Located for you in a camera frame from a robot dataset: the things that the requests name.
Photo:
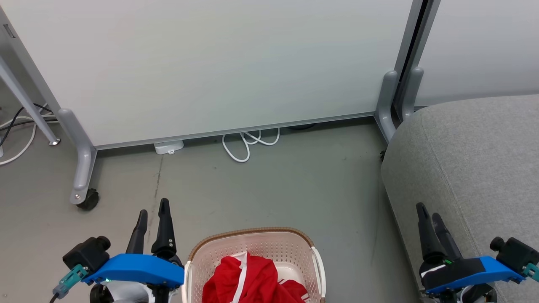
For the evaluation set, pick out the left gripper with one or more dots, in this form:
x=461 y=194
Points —
x=126 y=292

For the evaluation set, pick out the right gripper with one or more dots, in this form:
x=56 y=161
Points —
x=457 y=271

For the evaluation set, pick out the large red garment white trim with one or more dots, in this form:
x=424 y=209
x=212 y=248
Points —
x=257 y=277

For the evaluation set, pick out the red garment with white stripes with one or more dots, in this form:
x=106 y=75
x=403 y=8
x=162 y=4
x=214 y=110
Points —
x=292 y=289

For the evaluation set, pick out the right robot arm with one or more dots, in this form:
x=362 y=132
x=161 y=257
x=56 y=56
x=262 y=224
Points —
x=476 y=295

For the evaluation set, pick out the grey fabric sofa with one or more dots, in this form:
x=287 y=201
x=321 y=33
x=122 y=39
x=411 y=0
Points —
x=484 y=168

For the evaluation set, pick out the black caster wheel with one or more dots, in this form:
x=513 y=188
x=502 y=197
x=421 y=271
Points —
x=89 y=200

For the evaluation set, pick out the white power adapter box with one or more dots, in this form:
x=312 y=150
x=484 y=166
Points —
x=168 y=147

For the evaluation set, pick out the grey partition foot with caster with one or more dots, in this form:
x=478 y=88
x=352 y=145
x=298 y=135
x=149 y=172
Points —
x=82 y=160

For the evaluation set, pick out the white plastic laundry basket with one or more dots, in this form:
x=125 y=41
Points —
x=269 y=248

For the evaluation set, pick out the large white partition panel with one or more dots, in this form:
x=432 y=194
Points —
x=210 y=63

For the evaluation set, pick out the grey metal stand leg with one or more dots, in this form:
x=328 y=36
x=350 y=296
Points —
x=25 y=99

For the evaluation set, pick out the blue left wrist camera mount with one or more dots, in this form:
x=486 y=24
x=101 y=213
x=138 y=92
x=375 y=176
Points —
x=134 y=267

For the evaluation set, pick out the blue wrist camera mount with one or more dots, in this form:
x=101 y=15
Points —
x=134 y=267
x=499 y=269

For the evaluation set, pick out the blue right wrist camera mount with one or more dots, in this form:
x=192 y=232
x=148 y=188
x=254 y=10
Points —
x=499 y=269

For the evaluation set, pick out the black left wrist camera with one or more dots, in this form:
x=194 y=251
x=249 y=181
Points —
x=86 y=252

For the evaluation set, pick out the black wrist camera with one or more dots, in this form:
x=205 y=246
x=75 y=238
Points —
x=86 y=252
x=516 y=252

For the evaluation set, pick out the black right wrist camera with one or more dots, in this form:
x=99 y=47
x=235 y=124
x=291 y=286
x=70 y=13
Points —
x=516 y=252

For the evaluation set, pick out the teal left camera connector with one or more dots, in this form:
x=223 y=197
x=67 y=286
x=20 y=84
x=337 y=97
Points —
x=70 y=278

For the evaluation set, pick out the teal camera connector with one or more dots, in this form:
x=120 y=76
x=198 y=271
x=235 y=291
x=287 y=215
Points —
x=70 y=278
x=532 y=271

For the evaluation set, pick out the teal right camera connector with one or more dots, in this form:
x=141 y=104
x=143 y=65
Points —
x=532 y=271

